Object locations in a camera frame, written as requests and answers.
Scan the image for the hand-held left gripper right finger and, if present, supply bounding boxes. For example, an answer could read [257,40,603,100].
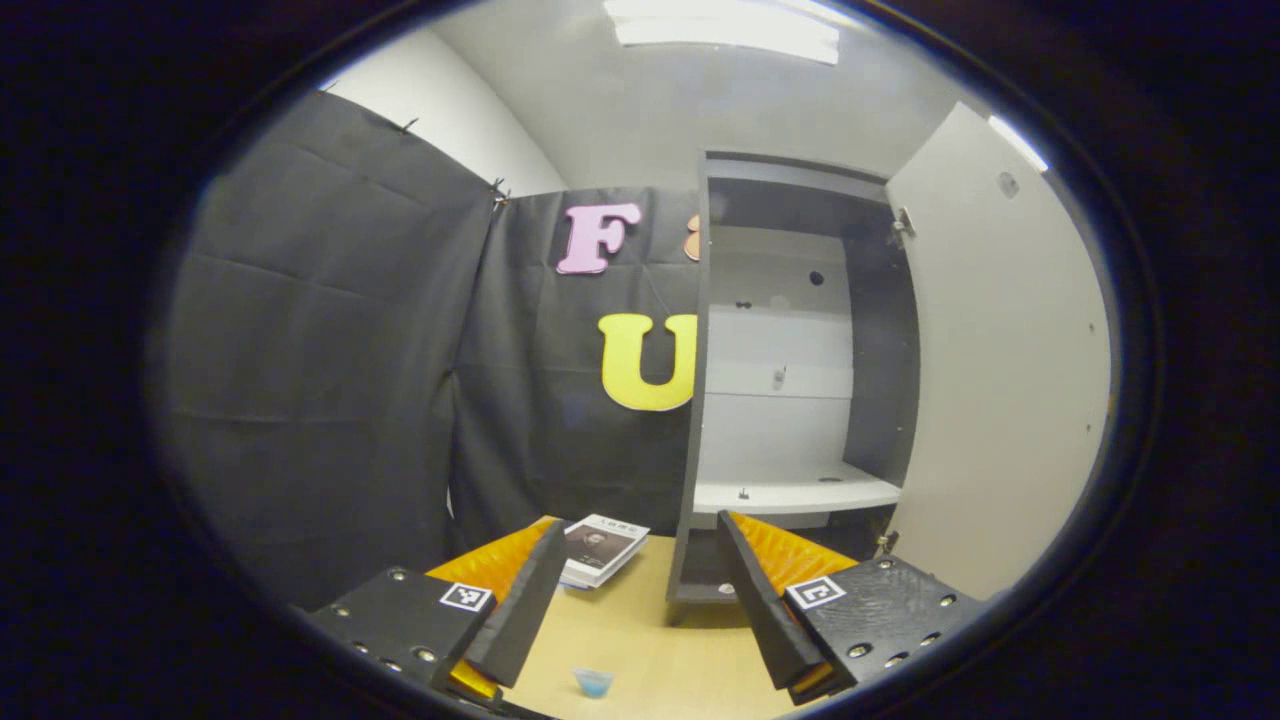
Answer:
[716,510,991,706]

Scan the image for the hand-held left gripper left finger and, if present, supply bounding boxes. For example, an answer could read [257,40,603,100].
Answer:
[305,518,569,706]

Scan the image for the gray cabinet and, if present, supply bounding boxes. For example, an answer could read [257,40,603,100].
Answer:
[665,150,921,626]

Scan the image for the light gray cabinet door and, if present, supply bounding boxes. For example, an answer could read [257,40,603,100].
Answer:
[885,100,1113,601]

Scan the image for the white book with dark photo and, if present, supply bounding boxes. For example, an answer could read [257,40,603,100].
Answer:
[560,513,651,591]

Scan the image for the black backdrop cloth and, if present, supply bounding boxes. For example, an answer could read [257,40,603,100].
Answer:
[160,90,706,611]

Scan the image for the narrow ceiling light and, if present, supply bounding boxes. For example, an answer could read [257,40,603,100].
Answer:
[988,113,1049,173]

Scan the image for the wide ceiling light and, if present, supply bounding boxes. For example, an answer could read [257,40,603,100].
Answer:
[603,0,841,66]

